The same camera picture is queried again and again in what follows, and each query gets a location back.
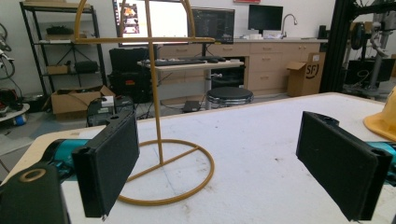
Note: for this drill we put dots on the dark monitor with text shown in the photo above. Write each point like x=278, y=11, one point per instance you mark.
x=214, y=25

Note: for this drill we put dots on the curved metal faucet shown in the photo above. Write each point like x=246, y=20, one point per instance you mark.
x=285, y=21

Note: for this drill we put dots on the black keyboard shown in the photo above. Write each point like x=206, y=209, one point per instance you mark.
x=179, y=62

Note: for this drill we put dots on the bright lit monitor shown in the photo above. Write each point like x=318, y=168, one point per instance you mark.
x=166, y=21

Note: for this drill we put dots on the grey metal stand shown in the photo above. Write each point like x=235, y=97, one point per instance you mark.
x=378, y=56

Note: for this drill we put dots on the black metal shelf rack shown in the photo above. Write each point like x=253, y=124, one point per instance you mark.
x=96, y=37

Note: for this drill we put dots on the light wooden cabinet counter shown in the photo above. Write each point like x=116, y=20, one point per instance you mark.
x=274, y=62

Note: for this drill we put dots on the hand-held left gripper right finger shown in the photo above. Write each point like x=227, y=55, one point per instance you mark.
x=339, y=161

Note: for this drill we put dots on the cardboard box with black logo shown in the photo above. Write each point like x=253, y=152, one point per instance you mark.
x=306, y=74

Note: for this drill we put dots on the black aluminium frame post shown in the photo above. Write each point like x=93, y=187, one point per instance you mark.
x=337, y=46

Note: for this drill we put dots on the open cardboard box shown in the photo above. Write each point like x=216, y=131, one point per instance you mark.
x=67, y=102

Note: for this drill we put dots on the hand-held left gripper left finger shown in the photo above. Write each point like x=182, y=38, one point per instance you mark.
x=107, y=161

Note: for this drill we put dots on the yellow hard hat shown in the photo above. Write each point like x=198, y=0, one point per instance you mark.
x=384, y=121

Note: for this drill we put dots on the black device with white label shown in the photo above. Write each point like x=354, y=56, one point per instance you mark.
x=99, y=110

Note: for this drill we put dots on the black round stool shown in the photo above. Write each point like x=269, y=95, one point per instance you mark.
x=229, y=94

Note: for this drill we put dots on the black blank monitor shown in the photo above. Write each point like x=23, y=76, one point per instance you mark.
x=265, y=17

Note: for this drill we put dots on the light wooden standing desk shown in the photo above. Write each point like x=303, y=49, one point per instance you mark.
x=199, y=66

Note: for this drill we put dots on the black equipment cases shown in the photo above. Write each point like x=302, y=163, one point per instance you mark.
x=129, y=71

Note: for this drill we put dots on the blue tape roll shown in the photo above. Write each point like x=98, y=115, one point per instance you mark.
x=20, y=120

